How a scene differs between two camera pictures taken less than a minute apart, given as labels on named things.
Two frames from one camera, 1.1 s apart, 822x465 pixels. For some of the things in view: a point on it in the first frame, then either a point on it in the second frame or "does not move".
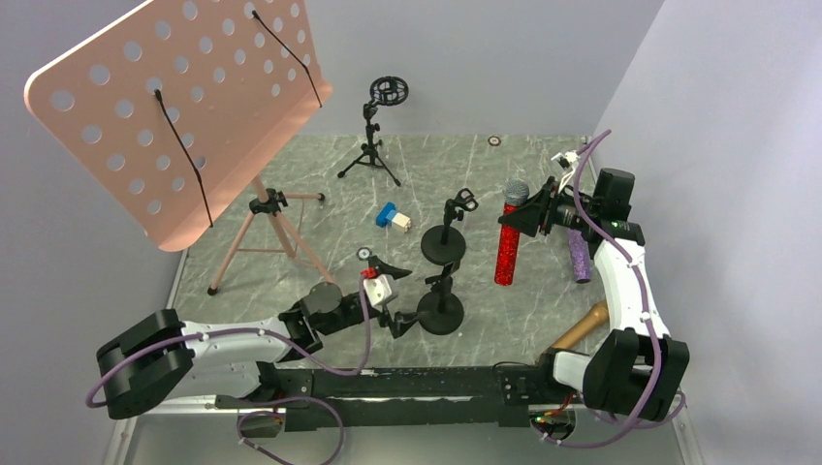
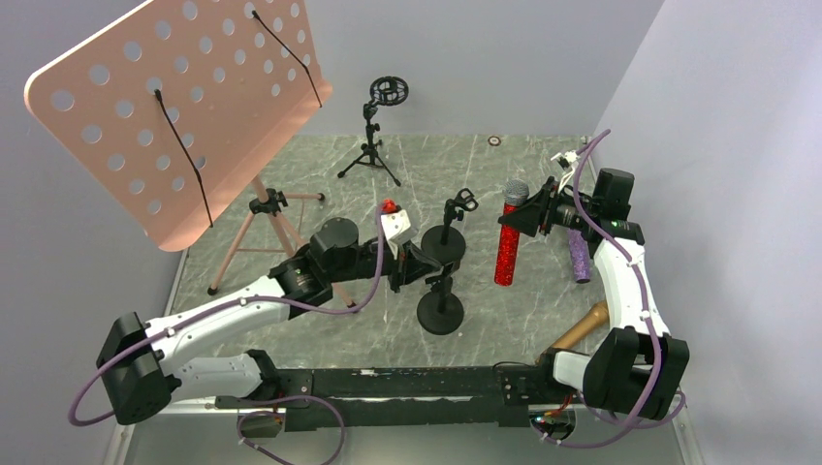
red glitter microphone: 515,193 does not move
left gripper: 388,309 → 408,266
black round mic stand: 443,309 does not move
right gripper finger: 525,219 does not move
